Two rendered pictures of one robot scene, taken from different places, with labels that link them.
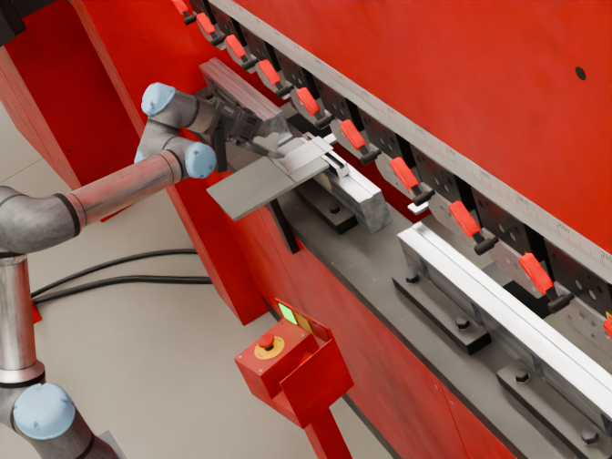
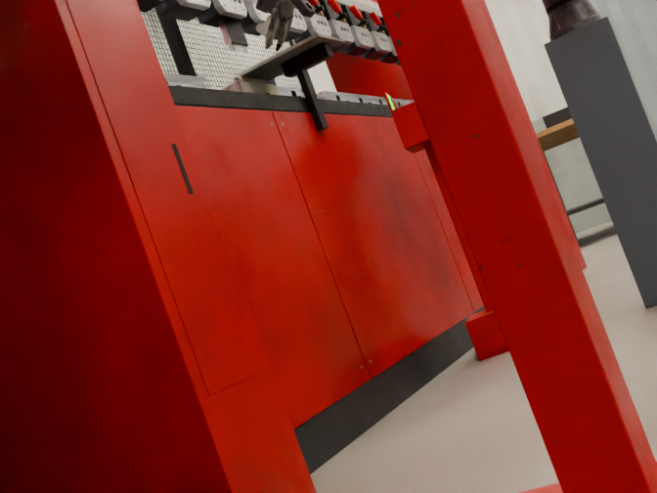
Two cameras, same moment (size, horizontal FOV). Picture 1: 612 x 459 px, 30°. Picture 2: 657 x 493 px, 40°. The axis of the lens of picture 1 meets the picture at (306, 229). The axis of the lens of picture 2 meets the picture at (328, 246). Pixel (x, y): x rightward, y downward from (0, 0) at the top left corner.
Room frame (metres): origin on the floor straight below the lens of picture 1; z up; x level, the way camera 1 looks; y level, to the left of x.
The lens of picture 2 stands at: (4.40, 1.54, 0.35)
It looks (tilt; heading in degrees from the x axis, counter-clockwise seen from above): 3 degrees up; 218
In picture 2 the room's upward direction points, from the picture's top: 20 degrees counter-clockwise
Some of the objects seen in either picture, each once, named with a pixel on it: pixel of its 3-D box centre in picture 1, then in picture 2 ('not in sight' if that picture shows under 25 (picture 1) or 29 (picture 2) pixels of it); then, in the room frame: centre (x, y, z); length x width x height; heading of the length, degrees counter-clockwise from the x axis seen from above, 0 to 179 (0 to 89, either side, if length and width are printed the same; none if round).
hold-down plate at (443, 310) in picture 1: (439, 308); not in sight; (1.79, -0.19, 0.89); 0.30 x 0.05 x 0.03; 13
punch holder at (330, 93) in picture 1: (356, 110); (279, 11); (2.03, -0.19, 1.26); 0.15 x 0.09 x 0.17; 13
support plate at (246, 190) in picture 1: (267, 178); (292, 58); (2.36, 0.04, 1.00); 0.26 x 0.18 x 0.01; 103
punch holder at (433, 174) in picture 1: (461, 185); (329, 24); (1.64, -0.28, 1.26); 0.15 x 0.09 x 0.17; 13
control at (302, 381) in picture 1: (289, 362); (422, 113); (1.99, 0.15, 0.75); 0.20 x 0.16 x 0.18; 26
